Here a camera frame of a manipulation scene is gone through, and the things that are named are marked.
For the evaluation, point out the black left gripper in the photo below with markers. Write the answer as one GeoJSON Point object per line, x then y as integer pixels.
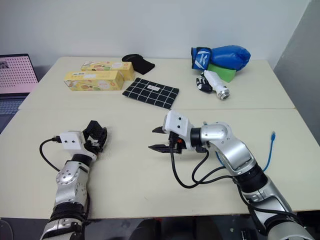
{"type": "Point", "coordinates": [93, 143]}

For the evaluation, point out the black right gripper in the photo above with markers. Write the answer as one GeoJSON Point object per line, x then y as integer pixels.
{"type": "Point", "coordinates": [178, 145]}

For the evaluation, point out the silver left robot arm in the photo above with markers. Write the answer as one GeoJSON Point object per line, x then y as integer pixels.
{"type": "Point", "coordinates": [68, 180]}

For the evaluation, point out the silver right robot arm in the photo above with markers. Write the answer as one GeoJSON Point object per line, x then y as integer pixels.
{"type": "Point", "coordinates": [233, 148]}

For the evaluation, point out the yellow printed cardboard box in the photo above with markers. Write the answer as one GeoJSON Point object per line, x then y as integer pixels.
{"type": "Point", "coordinates": [93, 80]}
{"type": "Point", "coordinates": [110, 67]}

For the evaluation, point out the black white-grid fabric pouch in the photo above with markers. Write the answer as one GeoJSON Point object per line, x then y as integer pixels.
{"type": "Point", "coordinates": [151, 92]}

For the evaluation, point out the small black and white toy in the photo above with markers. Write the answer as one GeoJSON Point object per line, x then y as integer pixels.
{"type": "Point", "coordinates": [203, 85]}

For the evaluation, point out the plain black cloth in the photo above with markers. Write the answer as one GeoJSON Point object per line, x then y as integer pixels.
{"type": "Point", "coordinates": [140, 63]}

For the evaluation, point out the white bottle with metal cap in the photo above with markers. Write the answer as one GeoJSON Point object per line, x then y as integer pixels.
{"type": "Point", "coordinates": [217, 84]}

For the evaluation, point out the green wedge block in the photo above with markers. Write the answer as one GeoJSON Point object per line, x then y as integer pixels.
{"type": "Point", "coordinates": [222, 71]}

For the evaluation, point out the open laptop with pink screen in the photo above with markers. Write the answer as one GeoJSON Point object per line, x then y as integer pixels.
{"type": "Point", "coordinates": [15, 75]}

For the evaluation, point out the blue boxing glove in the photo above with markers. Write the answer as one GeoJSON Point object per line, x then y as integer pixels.
{"type": "Point", "coordinates": [225, 57]}

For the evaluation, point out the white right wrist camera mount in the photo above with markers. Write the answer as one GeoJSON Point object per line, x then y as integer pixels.
{"type": "Point", "coordinates": [176, 124]}

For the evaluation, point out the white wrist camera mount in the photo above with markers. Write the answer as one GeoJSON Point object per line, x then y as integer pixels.
{"type": "Point", "coordinates": [176, 124]}
{"type": "Point", "coordinates": [72, 141]}

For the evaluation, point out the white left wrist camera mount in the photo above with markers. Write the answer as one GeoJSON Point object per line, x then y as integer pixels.
{"type": "Point", "coordinates": [72, 141]}

